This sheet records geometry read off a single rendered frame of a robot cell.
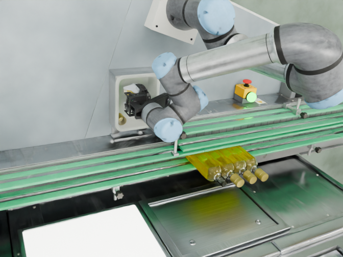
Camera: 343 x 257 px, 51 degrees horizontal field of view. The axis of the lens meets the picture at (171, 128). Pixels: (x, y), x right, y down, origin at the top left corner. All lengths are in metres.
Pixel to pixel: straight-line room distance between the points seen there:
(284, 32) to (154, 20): 0.56
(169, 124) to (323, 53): 0.45
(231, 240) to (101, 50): 0.81
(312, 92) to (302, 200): 0.78
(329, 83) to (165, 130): 0.45
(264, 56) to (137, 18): 0.60
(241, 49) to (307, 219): 0.85
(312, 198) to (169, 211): 0.65
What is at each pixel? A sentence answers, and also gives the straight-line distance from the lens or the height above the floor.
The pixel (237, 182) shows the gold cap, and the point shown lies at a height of 1.16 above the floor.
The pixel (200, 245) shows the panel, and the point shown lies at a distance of 1.28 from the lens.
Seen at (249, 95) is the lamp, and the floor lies 0.84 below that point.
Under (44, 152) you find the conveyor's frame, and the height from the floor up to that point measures 0.82.
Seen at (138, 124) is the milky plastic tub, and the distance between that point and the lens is 1.43.
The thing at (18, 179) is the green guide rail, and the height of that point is 0.93.
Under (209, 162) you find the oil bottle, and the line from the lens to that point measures 1.41.
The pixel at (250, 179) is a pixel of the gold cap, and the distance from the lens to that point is 1.39.
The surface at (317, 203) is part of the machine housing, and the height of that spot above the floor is 1.22.
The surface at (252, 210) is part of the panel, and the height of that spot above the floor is 1.18.
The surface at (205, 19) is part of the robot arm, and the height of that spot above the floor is 1.03.
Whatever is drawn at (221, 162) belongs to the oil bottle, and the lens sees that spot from 1.42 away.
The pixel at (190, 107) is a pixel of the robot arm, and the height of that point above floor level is 1.16.
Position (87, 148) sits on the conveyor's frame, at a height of 0.83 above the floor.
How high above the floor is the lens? 2.01
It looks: 52 degrees down
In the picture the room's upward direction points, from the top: 135 degrees clockwise
